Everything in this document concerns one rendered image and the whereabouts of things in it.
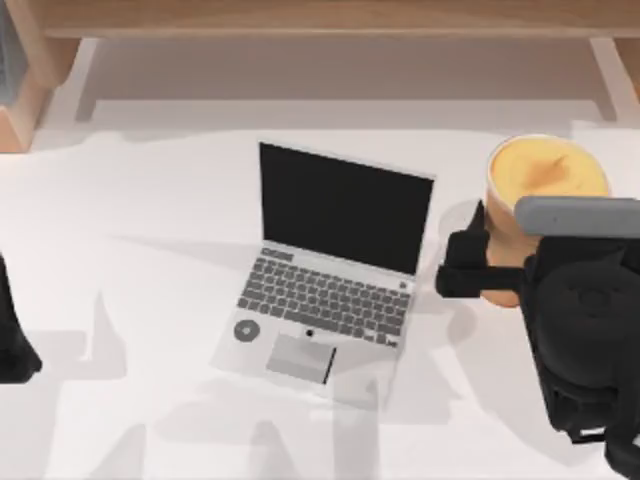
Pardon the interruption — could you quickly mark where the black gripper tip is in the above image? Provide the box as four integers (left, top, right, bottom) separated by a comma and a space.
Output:
0, 253, 44, 386

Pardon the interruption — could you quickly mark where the silver open laptop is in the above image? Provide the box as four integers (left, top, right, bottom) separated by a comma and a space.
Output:
208, 140, 437, 401

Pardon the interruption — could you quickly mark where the orange cup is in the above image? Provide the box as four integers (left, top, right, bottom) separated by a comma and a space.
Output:
486, 133, 612, 309

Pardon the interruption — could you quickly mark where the long wooden shelf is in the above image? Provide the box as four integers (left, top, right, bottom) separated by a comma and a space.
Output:
42, 0, 640, 123

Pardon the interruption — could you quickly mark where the wooden cupboard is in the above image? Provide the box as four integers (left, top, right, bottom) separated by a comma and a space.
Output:
0, 0, 82, 154

